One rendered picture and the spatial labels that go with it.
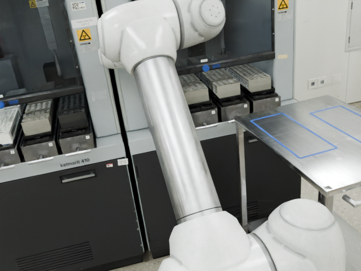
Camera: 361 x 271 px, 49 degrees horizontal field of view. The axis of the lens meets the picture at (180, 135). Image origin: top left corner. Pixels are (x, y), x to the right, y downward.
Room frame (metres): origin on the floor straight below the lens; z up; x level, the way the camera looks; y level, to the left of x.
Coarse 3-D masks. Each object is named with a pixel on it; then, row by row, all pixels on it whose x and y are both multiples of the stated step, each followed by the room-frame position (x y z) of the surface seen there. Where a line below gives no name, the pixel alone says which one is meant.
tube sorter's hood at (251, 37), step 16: (224, 0) 1.70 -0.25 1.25; (240, 0) 1.71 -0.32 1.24; (256, 0) 1.73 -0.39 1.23; (272, 0) 1.73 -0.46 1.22; (240, 16) 1.71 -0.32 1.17; (256, 16) 1.73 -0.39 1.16; (272, 16) 1.73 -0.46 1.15; (224, 32) 1.70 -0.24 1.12; (240, 32) 1.71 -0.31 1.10; (256, 32) 1.72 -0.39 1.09; (272, 32) 1.73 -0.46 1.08; (192, 48) 1.67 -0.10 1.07; (208, 48) 1.68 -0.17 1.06; (224, 48) 1.70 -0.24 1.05; (240, 48) 1.71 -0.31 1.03; (256, 48) 1.72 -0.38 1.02; (272, 48) 1.73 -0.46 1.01; (176, 64) 1.66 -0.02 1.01; (192, 64) 1.67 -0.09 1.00; (208, 64) 1.67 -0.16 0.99; (224, 64) 1.68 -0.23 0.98; (240, 64) 1.70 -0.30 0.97
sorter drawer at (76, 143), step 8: (88, 104) 1.87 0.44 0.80; (88, 112) 1.76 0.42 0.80; (88, 120) 1.66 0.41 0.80; (88, 128) 1.55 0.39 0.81; (64, 136) 1.49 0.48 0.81; (72, 136) 1.50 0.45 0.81; (80, 136) 1.50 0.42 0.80; (88, 136) 1.50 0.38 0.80; (64, 144) 1.49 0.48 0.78; (72, 144) 1.49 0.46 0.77; (80, 144) 1.50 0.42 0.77; (88, 144) 1.50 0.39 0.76; (64, 152) 1.48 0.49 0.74; (72, 152) 1.49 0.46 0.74; (80, 152) 1.45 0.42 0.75; (88, 152) 1.46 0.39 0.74
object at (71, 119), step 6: (66, 114) 1.57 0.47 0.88; (72, 114) 1.57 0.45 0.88; (78, 114) 1.57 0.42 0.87; (84, 114) 1.58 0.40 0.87; (60, 120) 1.56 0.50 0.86; (66, 120) 1.56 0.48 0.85; (72, 120) 1.57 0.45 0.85; (78, 120) 1.57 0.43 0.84; (84, 120) 1.58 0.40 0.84; (66, 126) 1.56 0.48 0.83; (72, 126) 1.57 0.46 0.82
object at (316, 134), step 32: (320, 96) 1.57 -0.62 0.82; (256, 128) 1.34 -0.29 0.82; (288, 128) 1.30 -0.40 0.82; (320, 128) 1.27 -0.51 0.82; (352, 128) 1.24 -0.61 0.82; (288, 160) 1.08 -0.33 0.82; (320, 160) 1.05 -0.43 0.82; (352, 160) 1.03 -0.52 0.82; (320, 192) 1.56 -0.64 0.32; (256, 224) 1.44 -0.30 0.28; (352, 256) 1.17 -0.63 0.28
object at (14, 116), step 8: (0, 112) 1.74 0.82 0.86; (8, 112) 1.72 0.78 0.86; (16, 112) 1.71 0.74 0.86; (0, 120) 1.63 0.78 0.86; (8, 120) 1.62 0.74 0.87; (16, 120) 1.71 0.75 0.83; (0, 128) 1.56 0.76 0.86; (8, 128) 1.54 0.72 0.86; (16, 128) 1.62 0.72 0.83; (0, 136) 1.48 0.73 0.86; (8, 136) 1.48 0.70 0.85
